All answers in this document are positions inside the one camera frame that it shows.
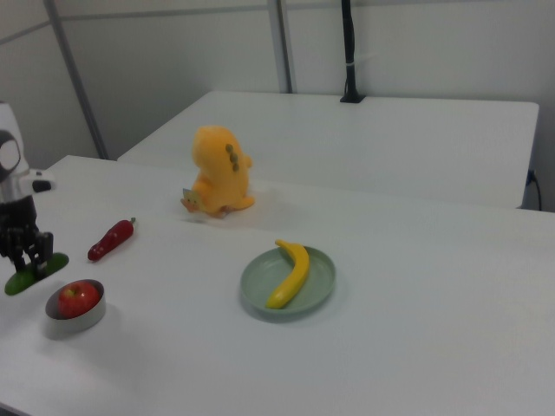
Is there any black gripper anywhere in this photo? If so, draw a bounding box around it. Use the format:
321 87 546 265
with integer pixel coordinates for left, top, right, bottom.
0 195 56 279

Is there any green cucumber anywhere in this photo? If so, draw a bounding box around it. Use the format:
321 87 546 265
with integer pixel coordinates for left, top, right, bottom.
3 252 70 297

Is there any round metal bowl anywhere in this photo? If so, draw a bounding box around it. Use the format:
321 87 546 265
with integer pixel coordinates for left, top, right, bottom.
44 278 107 340

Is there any red apple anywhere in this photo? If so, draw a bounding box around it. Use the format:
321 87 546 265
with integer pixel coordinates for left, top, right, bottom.
57 280 100 320

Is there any red chili pepper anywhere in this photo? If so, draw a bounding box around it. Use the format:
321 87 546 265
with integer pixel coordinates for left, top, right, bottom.
87 216 138 263

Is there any orange plush toy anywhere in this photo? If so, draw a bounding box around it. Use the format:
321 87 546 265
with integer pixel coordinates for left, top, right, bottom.
180 124 257 220

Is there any pale green plate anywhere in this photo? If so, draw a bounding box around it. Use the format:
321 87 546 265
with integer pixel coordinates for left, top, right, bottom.
239 245 337 324

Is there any yellow banana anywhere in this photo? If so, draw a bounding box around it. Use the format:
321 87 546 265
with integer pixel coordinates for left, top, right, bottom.
264 238 310 310

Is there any grey partition post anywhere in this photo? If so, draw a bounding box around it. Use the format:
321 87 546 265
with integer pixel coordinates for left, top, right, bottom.
266 0 297 94
42 0 109 161

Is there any black camera pole with base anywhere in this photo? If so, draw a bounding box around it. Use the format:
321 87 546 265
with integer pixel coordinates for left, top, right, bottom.
339 0 366 104

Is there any black wall cable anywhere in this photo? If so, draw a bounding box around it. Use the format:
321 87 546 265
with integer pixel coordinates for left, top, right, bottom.
526 167 544 211

